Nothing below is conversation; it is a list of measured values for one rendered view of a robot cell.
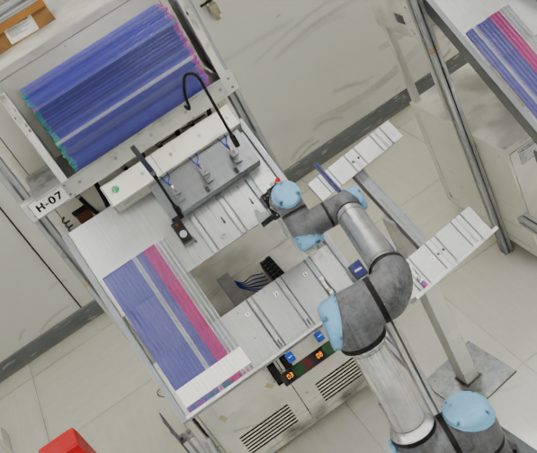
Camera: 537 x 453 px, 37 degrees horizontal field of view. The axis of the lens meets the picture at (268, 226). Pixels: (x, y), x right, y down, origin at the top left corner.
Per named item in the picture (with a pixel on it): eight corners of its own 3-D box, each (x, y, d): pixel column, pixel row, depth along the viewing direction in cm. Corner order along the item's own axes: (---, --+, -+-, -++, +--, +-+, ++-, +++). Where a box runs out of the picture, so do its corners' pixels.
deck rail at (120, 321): (190, 420, 249) (187, 420, 243) (184, 423, 249) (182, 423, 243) (71, 237, 266) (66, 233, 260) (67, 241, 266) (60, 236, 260)
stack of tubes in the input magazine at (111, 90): (212, 83, 252) (170, 7, 238) (74, 173, 247) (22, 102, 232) (200, 73, 263) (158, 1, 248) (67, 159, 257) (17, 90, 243)
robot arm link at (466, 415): (513, 443, 198) (498, 409, 191) (464, 469, 198) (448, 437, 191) (489, 410, 208) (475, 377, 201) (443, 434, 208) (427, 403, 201)
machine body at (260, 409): (395, 379, 316) (335, 269, 283) (247, 485, 309) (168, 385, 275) (322, 300, 371) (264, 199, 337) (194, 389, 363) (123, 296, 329)
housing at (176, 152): (244, 137, 273) (241, 121, 260) (122, 218, 268) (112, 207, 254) (230, 119, 275) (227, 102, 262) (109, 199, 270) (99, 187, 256)
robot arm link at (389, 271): (424, 271, 177) (349, 173, 218) (380, 296, 178) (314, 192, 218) (439, 306, 184) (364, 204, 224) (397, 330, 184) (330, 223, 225)
